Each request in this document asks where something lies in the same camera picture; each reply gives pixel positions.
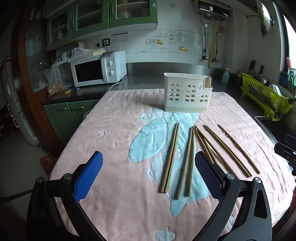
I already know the pair of chopsticks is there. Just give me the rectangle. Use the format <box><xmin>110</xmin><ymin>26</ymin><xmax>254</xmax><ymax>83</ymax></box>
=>
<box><xmin>174</xmin><ymin>126</ymin><xmax>194</xmax><ymax>200</ymax></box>

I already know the blue soap dispenser bottle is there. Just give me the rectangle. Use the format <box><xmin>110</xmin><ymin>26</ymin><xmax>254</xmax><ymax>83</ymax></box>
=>
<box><xmin>221</xmin><ymin>68</ymin><xmax>230</xmax><ymax>84</ymax></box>

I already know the green base cabinet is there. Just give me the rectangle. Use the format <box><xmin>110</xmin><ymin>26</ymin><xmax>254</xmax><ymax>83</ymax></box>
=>
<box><xmin>43</xmin><ymin>99</ymin><xmax>101</xmax><ymax>146</ymax></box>

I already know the wall water heater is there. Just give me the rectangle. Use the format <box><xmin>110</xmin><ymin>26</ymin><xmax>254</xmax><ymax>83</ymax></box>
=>
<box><xmin>198</xmin><ymin>0</ymin><xmax>233</xmax><ymax>19</ymax></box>

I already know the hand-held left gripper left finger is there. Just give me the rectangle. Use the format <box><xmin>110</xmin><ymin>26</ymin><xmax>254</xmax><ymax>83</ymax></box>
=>
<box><xmin>26</xmin><ymin>151</ymin><xmax>107</xmax><ymax>241</ymax></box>

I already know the bunch of wooden chopsticks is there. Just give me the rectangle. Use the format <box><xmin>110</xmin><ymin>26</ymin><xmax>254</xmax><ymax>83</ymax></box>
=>
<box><xmin>193</xmin><ymin>124</ymin><xmax>261</xmax><ymax>178</ymax></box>

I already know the brown wooden door frame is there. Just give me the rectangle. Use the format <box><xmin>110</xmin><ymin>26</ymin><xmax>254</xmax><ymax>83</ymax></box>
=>
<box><xmin>11</xmin><ymin>14</ymin><xmax>63</xmax><ymax>158</ymax></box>

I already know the white microwave oven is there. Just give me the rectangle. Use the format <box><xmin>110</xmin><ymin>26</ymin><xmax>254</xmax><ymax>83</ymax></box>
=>
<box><xmin>70</xmin><ymin>50</ymin><xmax>127</xmax><ymax>87</ymax></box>

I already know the brown wooden chopstick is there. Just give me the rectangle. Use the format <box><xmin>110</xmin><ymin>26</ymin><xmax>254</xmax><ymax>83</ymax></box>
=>
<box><xmin>186</xmin><ymin>127</ymin><xmax>195</xmax><ymax>197</ymax></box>
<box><xmin>163</xmin><ymin>123</ymin><xmax>180</xmax><ymax>193</ymax></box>
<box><xmin>158</xmin><ymin>123</ymin><xmax>178</xmax><ymax>193</ymax></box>

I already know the hanging metal wok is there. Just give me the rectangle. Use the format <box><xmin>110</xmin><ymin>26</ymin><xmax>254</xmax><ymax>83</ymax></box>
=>
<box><xmin>257</xmin><ymin>0</ymin><xmax>275</xmax><ymax>37</ymax></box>

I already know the white microwave power cable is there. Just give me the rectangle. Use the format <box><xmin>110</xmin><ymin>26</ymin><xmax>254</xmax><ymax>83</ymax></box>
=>
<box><xmin>109</xmin><ymin>77</ymin><xmax>126</xmax><ymax>92</ymax></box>

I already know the white paper notice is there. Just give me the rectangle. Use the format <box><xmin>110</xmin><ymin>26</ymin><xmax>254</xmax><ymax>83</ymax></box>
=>
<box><xmin>111</xmin><ymin>32</ymin><xmax>128</xmax><ymax>43</ymax></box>

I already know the green wall cabinet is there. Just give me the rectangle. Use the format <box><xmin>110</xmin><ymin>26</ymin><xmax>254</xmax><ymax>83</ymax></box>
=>
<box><xmin>43</xmin><ymin>0</ymin><xmax>159</xmax><ymax>51</ymax></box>

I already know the pink and blue printed blanket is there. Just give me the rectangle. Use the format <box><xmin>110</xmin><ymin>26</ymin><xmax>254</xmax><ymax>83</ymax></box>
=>
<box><xmin>49</xmin><ymin>89</ymin><xmax>296</xmax><ymax>241</ymax></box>

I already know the white refrigerator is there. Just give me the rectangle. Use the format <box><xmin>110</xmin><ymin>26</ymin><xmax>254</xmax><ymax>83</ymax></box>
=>
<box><xmin>0</xmin><ymin>56</ymin><xmax>41</xmax><ymax>146</ymax></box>

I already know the yellow gas hose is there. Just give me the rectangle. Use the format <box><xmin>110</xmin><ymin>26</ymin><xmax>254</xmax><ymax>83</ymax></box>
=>
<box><xmin>208</xmin><ymin>22</ymin><xmax>219</xmax><ymax>69</ymax></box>

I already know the clear plastic food bag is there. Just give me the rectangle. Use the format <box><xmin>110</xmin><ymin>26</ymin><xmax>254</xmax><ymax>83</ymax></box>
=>
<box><xmin>45</xmin><ymin>59</ymin><xmax>72</xmax><ymax>96</ymax></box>

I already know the crumpled clear plastic bag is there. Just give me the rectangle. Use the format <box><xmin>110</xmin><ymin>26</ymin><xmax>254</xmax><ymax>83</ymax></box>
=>
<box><xmin>69</xmin><ymin>47</ymin><xmax>103</xmax><ymax>62</ymax></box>

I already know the cream plastic chopstick holder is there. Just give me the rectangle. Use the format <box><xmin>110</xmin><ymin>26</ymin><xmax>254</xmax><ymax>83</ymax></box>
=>
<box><xmin>163</xmin><ymin>72</ymin><xmax>212</xmax><ymax>113</ymax></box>

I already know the green plastic dish rack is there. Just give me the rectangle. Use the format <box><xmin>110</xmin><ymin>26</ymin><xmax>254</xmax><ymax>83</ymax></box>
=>
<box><xmin>240</xmin><ymin>72</ymin><xmax>294</xmax><ymax>121</ymax></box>

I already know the fruit print wall sticker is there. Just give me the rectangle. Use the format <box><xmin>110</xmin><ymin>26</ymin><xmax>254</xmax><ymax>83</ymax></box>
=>
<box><xmin>145</xmin><ymin>32</ymin><xmax>189</xmax><ymax>53</ymax></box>

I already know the window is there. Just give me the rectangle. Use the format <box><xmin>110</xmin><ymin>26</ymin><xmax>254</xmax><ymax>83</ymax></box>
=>
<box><xmin>284</xmin><ymin>14</ymin><xmax>296</xmax><ymax>58</ymax></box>

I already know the black cable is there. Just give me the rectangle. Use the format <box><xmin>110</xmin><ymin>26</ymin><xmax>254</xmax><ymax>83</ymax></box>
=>
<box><xmin>0</xmin><ymin>189</ymin><xmax>35</xmax><ymax>203</ymax></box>

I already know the silver flexible hose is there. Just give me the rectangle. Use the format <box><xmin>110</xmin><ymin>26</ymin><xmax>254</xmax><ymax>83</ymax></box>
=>
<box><xmin>201</xmin><ymin>21</ymin><xmax>208</xmax><ymax>61</ymax></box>

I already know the red plastic bag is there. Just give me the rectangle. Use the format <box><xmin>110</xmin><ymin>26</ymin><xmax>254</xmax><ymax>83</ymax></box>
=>
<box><xmin>39</xmin><ymin>153</ymin><xmax>57</xmax><ymax>174</ymax></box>

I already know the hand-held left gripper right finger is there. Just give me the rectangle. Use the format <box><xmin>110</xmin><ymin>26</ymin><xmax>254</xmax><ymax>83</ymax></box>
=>
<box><xmin>195</xmin><ymin>151</ymin><xmax>274</xmax><ymax>241</ymax></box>

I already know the kitchen sink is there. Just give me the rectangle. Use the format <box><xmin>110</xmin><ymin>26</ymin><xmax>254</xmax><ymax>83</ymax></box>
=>
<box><xmin>254</xmin><ymin>116</ymin><xmax>279</xmax><ymax>144</ymax></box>

